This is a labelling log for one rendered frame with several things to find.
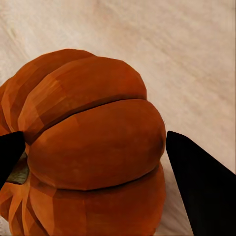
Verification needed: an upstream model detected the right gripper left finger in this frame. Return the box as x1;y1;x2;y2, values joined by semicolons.
0;131;26;190

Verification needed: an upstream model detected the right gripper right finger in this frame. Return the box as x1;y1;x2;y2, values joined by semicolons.
166;131;236;236

